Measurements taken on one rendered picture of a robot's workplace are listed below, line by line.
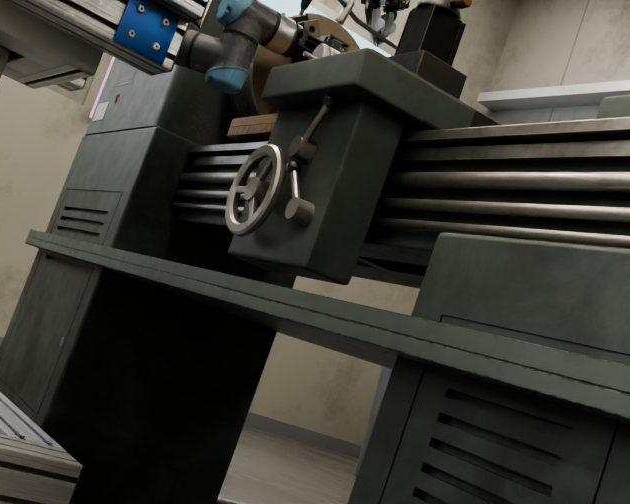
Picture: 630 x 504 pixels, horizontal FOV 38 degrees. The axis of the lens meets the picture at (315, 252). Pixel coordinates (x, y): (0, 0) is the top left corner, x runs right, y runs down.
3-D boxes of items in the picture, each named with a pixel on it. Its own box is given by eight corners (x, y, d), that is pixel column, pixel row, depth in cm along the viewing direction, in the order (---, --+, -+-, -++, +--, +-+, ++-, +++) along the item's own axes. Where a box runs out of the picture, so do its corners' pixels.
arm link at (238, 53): (192, 84, 184) (210, 35, 185) (243, 100, 183) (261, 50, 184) (183, 70, 176) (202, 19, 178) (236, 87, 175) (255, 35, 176)
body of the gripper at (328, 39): (341, 79, 187) (293, 53, 181) (321, 83, 194) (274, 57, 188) (353, 45, 187) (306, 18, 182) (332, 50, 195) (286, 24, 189)
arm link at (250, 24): (208, 27, 181) (223, -11, 182) (254, 52, 186) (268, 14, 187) (224, 21, 174) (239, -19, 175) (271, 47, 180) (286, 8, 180)
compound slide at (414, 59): (347, 87, 165) (356, 61, 166) (389, 110, 170) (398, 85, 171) (414, 77, 148) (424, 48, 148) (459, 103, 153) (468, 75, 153)
